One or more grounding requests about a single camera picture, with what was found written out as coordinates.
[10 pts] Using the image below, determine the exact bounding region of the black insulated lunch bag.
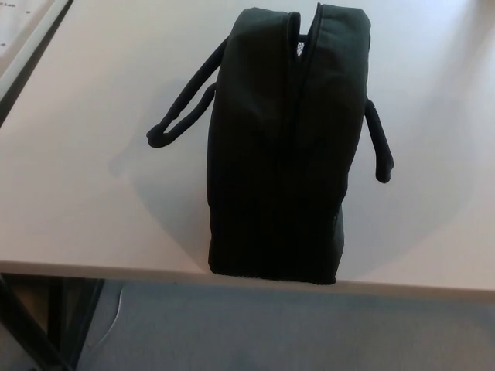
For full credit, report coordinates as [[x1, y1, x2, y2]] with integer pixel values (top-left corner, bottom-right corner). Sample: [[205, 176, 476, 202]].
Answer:
[[145, 2, 395, 287]]

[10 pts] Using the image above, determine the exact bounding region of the white cable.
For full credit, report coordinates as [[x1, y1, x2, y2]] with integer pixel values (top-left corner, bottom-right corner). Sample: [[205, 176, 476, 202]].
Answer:
[[90, 284, 125, 351]]

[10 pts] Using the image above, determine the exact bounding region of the black metal desk frame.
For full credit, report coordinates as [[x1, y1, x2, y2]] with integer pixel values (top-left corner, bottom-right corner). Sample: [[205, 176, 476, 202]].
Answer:
[[0, 272, 106, 371]]

